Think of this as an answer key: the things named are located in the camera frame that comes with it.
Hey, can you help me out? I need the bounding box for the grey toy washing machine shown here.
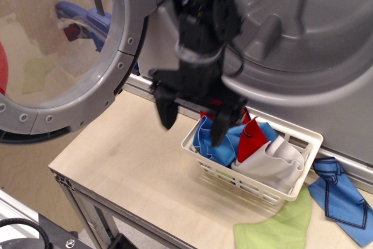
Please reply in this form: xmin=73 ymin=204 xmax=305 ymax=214
xmin=135 ymin=0 xmax=373 ymax=171

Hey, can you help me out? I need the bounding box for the red cloth with black trim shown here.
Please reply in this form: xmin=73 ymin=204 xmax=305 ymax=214
xmin=200 ymin=109 xmax=251 ymax=126

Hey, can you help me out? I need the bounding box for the light green cloth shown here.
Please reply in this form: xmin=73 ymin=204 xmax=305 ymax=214
xmin=234 ymin=187 xmax=312 ymax=248

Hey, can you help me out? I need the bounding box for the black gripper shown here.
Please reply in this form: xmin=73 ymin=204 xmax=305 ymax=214
xmin=150 ymin=57 xmax=247 ymax=147

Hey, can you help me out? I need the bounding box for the aluminium table frame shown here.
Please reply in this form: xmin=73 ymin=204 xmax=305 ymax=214
xmin=50 ymin=168 xmax=193 ymax=248

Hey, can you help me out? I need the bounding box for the blue clamp behind door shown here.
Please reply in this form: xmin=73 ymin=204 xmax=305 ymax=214
xmin=55 ymin=1 xmax=112 ymax=52

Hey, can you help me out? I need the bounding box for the black robot base with cable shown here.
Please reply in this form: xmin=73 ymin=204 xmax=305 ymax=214
xmin=0 ymin=213 xmax=79 ymax=249

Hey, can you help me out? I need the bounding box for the blue cloth with black outline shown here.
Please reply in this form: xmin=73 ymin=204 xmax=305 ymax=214
xmin=308 ymin=157 xmax=372 ymax=247

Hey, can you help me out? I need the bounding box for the white grey cloth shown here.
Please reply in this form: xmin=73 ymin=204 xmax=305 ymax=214
xmin=231 ymin=136 xmax=305 ymax=193

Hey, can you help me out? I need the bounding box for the round transparent washer door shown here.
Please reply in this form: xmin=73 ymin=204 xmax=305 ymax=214
xmin=1 ymin=0 xmax=160 ymax=145

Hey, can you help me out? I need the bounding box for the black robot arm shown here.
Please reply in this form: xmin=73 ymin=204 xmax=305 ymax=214
xmin=149 ymin=0 xmax=247 ymax=146

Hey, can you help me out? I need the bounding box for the white plastic laundry basket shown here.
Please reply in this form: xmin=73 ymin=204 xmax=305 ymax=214
xmin=181 ymin=108 xmax=323 ymax=205

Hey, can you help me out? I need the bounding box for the red cloth with black print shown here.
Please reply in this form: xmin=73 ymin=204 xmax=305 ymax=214
xmin=237 ymin=119 xmax=268 ymax=163

